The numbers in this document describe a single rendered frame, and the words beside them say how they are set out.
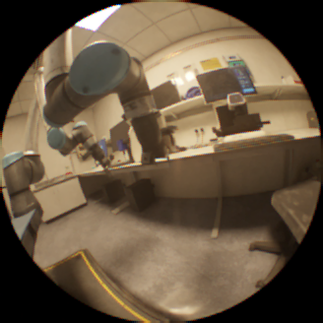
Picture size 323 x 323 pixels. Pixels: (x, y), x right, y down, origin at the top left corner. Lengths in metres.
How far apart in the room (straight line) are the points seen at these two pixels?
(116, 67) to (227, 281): 0.96
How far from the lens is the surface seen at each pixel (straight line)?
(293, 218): 0.56
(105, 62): 0.16
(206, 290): 0.83
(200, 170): 1.43
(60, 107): 0.24
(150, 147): 0.31
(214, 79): 0.93
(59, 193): 2.55
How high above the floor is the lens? 0.81
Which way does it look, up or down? 7 degrees down
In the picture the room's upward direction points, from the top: 14 degrees counter-clockwise
